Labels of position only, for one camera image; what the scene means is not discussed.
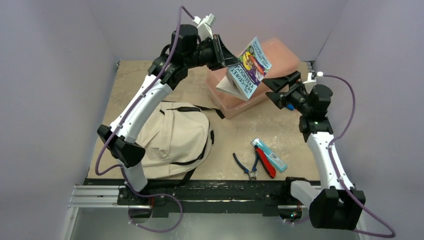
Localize orange blue small item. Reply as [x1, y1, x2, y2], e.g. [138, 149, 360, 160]
[286, 104, 295, 111]

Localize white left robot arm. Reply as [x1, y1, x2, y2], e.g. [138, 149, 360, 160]
[97, 24, 241, 205]

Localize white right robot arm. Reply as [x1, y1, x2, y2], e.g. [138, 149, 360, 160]
[262, 71, 366, 230]

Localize beige canvas backpack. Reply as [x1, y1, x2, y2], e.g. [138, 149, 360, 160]
[136, 101, 225, 181]

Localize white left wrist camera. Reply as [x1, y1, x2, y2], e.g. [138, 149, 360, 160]
[192, 13, 216, 41]

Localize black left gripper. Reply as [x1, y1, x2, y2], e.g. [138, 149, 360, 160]
[184, 33, 241, 71]

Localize translucent pink plastic box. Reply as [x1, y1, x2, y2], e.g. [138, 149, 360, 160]
[205, 37, 301, 119]

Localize teal pencil pack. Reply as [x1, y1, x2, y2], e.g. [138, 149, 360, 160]
[251, 137, 288, 173]

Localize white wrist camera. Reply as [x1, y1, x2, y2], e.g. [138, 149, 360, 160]
[302, 71, 324, 84]
[192, 13, 216, 41]

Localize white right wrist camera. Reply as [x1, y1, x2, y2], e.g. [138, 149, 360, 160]
[302, 71, 324, 84]

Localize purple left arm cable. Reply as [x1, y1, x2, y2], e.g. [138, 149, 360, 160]
[94, 5, 196, 176]

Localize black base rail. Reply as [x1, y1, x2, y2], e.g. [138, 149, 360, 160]
[83, 178, 306, 218]

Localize light blue treehouse book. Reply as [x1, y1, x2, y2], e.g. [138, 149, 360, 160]
[216, 37, 272, 102]

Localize red handled cutter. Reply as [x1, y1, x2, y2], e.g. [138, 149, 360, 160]
[254, 145, 276, 179]

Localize blue handled pliers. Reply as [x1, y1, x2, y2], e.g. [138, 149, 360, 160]
[232, 152, 260, 181]

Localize aluminium frame rail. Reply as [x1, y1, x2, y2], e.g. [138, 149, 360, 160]
[68, 185, 119, 208]

